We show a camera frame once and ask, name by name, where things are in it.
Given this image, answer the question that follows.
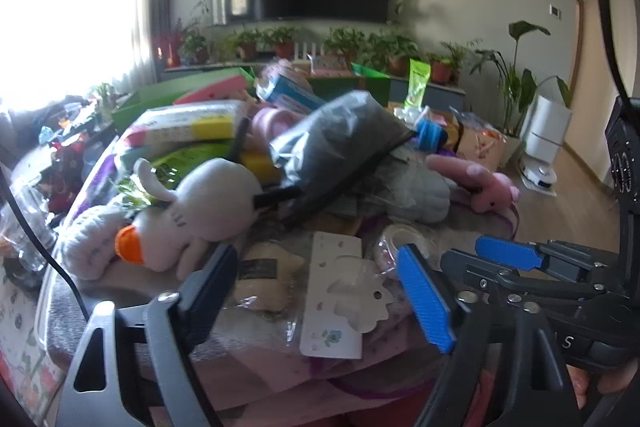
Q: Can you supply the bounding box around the row of potted plants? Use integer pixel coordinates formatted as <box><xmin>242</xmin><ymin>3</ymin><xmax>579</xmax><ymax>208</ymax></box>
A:
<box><xmin>175</xmin><ymin>23</ymin><xmax>483</xmax><ymax>86</ymax></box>

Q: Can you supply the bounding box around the red flowering potted plant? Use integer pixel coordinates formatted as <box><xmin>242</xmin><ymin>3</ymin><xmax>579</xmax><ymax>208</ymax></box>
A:
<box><xmin>156</xmin><ymin>31</ymin><xmax>182</xmax><ymax>68</ymax></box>

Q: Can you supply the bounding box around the white hair clip card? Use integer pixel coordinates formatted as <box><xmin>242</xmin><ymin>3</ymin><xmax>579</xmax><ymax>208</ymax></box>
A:
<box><xmin>300</xmin><ymin>232</ymin><xmax>396</xmax><ymax>359</ymax></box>

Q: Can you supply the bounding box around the green shiny snack packet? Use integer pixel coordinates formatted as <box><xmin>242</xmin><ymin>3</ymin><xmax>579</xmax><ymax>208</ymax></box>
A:
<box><xmin>117</xmin><ymin>144</ymin><xmax>241</xmax><ymax>208</ymax></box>

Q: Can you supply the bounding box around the white robot vacuum dock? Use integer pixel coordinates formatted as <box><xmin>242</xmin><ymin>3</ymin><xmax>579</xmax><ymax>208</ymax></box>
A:
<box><xmin>520</xmin><ymin>93</ymin><xmax>572</xmax><ymax>158</ymax></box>

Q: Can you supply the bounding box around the white plush mitten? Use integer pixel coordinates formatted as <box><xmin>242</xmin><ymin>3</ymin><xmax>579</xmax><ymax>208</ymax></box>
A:
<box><xmin>382</xmin><ymin>166</ymin><xmax>452</xmax><ymax>224</ymax></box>

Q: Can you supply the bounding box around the green standing pouch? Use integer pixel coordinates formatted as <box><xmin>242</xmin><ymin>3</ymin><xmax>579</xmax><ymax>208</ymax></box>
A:
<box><xmin>406</xmin><ymin>58</ymin><xmax>432</xmax><ymax>110</ymax></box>

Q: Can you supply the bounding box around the small spider plant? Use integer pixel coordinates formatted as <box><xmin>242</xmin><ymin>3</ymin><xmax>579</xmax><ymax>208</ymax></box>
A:
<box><xmin>90</xmin><ymin>82</ymin><xmax>121</xmax><ymax>110</ymax></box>

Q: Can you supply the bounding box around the pink plastic item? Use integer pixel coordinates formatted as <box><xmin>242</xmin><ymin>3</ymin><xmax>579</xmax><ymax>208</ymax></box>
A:
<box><xmin>250</xmin><ymin>104</ymin><xmax>297</xmax><ymax>144</ymax></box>

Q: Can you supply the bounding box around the pink flat box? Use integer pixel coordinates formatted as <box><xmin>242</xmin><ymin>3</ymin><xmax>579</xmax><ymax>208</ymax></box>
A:
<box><xmin>172</xmin><ymin>74</ymin><xmax>249</xmax><ymax>106</ymax></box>

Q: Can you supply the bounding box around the blue white packet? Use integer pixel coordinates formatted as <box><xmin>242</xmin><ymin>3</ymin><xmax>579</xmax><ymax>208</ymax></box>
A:
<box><xmin>255</xmin><ymin>72</ymin><xmax>327</xmax><ymax>112</ymax></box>

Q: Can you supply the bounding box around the cream plush with dark label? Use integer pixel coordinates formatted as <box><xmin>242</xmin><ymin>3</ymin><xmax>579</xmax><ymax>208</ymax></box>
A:
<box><xmin>234</xmin><ymin>243</ymin><xmax>306</xmax><ymax>314</ymax></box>

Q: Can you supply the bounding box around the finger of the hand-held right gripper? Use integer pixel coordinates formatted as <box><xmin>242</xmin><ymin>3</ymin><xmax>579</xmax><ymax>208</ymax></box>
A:
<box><xmin>440</xmin><ymin>248</ymin><xmax>526</xmax><ymax>305</ymax></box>
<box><xmin>475</xmin><ymin>235</ymin><xmax>601</xmax><ymax>280</ymax></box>

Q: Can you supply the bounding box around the white plush duck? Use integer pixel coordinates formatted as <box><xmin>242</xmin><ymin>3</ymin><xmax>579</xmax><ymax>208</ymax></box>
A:
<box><xmin>114</xmin><ymin>157</ymin><xmax>265</xmax><ymax>282</ymax></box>

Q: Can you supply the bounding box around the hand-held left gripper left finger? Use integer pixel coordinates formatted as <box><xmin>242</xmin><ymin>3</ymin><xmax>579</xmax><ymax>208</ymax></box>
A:
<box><xmin>55</xmin><ymin>243</ymin><xmax>240</xmax><ymax>427</ymax></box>

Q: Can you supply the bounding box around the clear tape roll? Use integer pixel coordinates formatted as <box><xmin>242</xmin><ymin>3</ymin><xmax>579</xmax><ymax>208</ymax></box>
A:
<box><xmin>372</xmin><ymin>223</ymin><xmax>431</xmax><ymax>280</ymax></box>

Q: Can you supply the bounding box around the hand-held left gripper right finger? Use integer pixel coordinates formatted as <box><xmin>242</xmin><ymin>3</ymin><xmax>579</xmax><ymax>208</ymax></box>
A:
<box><xmin>397</xmin><ymin>243</ymin><xmax>586</xmax><ymax>427</ymax></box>

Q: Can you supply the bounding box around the pink cartoon snack packet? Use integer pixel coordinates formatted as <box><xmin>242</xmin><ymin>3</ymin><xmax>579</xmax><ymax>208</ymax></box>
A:
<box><xmin>309</xmin><ymin>53</ymin><xmax>352</xmax><ymax>76</ymax></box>

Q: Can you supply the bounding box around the pink plush toy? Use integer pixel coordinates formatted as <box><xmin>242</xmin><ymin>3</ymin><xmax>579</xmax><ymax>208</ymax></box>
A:
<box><xmin>426</xmin><ymin>154</ymin><xmax>521</xmax><ymax>214</ymax></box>

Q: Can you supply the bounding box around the floral printed cloth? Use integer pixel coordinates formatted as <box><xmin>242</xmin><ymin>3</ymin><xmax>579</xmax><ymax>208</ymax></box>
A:
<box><xmin>0</xmin><ymin>277</ymin><xmax>66</xmax><ymax>408</ymax></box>

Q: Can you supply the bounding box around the white yellow wipes packet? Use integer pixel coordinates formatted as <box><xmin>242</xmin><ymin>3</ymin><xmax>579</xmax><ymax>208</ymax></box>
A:
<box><xmin>125</xmin><ymin>101</ymin><xmax>249</xmax><ymax>148</ymax></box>

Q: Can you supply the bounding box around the large leafy floor plant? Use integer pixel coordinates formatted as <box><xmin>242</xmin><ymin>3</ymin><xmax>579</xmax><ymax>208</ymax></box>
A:
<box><xmin>470</xmin><ymin>21</ymin><xmax>573</xmax><ymax>168</ymax></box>

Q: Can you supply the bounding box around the white knitted plush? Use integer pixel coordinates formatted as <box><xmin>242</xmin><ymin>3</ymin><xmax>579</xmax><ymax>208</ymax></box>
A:
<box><xmin>59</xmin><ymin>206</ymin><xmax>128</xmax><ymax>282</ymax></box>

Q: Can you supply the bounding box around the blue fuzzy roll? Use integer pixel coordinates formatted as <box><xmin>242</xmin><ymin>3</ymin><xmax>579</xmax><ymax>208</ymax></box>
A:
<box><xmin>416</xmin><ymin>119</ymin><xmax>448</xmax><ymax>152</ymax></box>

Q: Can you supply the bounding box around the grey zip pouch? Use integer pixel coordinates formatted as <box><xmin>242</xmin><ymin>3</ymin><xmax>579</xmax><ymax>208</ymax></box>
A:
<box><xmin>252</xmin><ymin>90</ymin><xmax>418</xmax><ymax>220</ymax></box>

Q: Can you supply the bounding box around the yellow block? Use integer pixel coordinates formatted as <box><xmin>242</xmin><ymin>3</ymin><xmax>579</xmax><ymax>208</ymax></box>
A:
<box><xmin>235</xmin><ymin>148</ymin><xmax>282</xmax><ymax>184</ymax></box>

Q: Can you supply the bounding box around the white robot vacuum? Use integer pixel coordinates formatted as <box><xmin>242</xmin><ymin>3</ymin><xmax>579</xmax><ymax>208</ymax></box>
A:
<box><xmin>517</xmin><ymin>154</ymin><xmax>558</xmax><ymax>192</ymax></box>

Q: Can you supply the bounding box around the wooden door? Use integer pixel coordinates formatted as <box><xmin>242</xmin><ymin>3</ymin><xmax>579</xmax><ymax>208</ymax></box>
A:
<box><xmin>574</xmin><ymin>0</ymin><xmax>587</xmax><ymax>80</ymax></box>

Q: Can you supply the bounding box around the clear plastic bag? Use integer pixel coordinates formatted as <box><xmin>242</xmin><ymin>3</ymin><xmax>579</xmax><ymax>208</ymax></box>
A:
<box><xmin>0</xmin><ymin>184</ymin><xmax>58</xmax><ymax>280</ymax></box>

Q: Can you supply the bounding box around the sheer white curtain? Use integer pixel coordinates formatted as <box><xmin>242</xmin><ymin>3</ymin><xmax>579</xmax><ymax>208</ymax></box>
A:
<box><xmin>0</xmin><ymin>0</ymin><xmax>146</xmax><ymax>108</ymax></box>

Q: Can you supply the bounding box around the person's right hand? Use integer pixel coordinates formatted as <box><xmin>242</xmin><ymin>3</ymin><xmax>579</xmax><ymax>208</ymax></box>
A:
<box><xmin>570</xmin><ymin>357</ymin><xmax>640</xmax><ymax>410</ymax></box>

